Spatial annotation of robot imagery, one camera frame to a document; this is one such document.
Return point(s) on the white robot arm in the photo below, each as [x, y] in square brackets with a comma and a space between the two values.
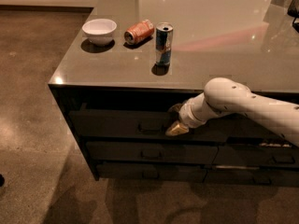
[222, 97]

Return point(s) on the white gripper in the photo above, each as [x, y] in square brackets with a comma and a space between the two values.
[186, 116]

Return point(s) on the orange soda can lying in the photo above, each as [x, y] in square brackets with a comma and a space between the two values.
[139, 32]

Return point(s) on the dark grey drawer cabinet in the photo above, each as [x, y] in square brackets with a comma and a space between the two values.
[252, 42]

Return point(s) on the blue silver energy drink can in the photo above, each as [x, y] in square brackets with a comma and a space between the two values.
[163, 44]

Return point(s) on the white ceramic bowl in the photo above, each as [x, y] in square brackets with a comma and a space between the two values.
[100, 32]

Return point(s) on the black object at floor edge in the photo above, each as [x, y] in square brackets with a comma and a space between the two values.
[2, 181]

